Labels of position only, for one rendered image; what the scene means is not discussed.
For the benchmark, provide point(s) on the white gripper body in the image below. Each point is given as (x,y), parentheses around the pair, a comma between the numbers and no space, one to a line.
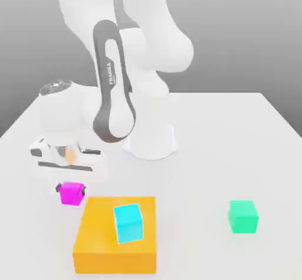
(70,175)

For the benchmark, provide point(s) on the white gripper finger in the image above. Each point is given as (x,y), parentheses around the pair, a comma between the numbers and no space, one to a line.
(82,190)
(58,187)

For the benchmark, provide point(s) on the small magenta cube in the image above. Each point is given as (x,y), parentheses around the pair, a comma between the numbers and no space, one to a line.
(70,194)

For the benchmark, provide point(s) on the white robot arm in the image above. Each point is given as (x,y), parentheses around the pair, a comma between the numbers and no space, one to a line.
(153,49)

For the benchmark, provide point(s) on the small cyan cube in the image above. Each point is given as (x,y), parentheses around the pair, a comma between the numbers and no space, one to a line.
(129,225)

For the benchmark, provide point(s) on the small green cube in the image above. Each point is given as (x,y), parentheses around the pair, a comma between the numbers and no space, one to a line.
(243,217)

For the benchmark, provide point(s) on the large orange box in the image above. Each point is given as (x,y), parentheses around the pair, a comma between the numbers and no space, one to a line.
(99,249)

